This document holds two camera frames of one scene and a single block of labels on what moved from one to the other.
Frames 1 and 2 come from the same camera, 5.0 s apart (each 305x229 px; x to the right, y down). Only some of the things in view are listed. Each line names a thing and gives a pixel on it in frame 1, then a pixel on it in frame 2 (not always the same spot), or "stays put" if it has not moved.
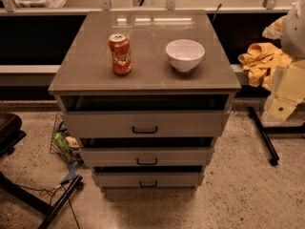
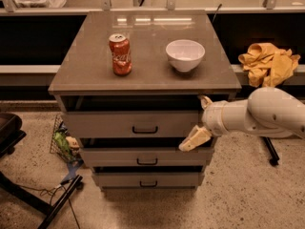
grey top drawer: [143, 124] stays put
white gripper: [294, 35] → [212, 118]
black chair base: [10, 133] stays put
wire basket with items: [63, 142] stays put
